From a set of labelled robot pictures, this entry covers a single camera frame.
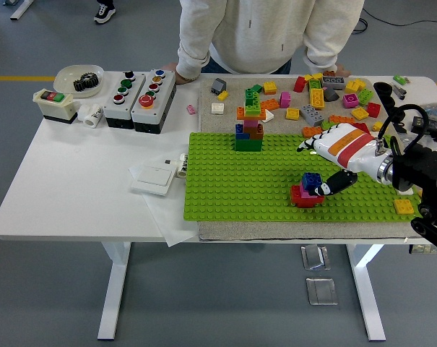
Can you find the person's right hand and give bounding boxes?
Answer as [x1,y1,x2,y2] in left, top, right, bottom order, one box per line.
[162,62,200,86]

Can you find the three-button control box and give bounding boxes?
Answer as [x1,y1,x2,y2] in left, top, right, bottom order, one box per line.
[103,69,147,130]

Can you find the magenta two-by-two brick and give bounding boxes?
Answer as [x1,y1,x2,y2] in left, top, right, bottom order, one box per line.
[299,182,324,200]

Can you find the translucent white sheet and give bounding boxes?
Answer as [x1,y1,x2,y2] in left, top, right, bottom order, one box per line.
[128,155,200,249]

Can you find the white table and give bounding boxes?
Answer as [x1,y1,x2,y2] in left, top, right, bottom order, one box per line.
[0,71,437,343]

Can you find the white bowl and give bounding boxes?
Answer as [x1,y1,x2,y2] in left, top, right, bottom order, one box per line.
[53,64,105,99]

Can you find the multicoloured brick tower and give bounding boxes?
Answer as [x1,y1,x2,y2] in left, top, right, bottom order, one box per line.
[234,89,268,153]

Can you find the grey-brown mat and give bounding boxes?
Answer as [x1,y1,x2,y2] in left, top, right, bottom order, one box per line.
[197,77,417,242]

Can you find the white furniture foot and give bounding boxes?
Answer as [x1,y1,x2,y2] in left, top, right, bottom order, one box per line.
[9,0,35,22]

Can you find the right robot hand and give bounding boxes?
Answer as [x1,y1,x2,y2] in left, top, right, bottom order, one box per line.
[296,123,389,197]

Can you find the white wall switch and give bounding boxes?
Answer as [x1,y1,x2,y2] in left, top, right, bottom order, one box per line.
[131,164,176,197]

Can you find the beige red-green switch box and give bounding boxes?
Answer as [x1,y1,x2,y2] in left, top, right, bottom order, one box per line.
[33,89,78,125]

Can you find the metal floor socket cover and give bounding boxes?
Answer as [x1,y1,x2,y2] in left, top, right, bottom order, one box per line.
[300,244,331,271]
[306,276,339,307]

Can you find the control box with emergency stop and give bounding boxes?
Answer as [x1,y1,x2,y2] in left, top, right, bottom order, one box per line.
[131,68,178,134]

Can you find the black metal gears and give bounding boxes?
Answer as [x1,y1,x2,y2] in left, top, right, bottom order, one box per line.
[72,72,100,93]

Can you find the blue two-by-two brick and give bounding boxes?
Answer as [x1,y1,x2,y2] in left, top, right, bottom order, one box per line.
[300,172,322,189]

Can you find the black floor cable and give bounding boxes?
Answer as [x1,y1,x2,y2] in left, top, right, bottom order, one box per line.
[353,7,437,34]

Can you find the bagged blue cable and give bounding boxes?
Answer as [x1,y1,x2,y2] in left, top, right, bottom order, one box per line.
[420,103,437,121]

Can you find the desk control panel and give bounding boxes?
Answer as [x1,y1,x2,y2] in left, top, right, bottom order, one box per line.
[408,244,434,256]

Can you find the grey two-by-four brick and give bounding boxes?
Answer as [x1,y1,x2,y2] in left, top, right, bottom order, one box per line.
[299,103,326,127]

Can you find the metal hand tool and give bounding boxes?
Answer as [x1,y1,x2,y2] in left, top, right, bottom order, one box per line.
[390,82,407,101]

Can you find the person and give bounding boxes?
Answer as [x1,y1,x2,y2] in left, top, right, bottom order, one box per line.
[93,0,117,25]
[161,0,367,86]

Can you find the green studded baseplate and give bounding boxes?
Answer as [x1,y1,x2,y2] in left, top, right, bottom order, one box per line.
[183,132,421,223]

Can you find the white pipe tee fitting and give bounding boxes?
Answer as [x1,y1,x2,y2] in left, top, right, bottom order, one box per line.
[77,103,104,129]

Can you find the white table leg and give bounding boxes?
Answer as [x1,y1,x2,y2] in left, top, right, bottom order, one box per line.
[97,241,132,341]
[346,244,387,343]

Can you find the long yellow brick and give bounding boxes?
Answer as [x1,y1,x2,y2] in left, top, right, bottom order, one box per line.
[309,87,326,111]

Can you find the grey brick with rings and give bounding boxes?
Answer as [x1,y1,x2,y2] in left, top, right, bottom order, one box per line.
[321,76,347,90]

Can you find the black electronic module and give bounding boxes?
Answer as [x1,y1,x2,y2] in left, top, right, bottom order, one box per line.
[411,116,437,142]

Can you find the small white printed fitting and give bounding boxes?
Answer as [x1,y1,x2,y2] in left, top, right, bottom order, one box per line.
[175,153,189,179]

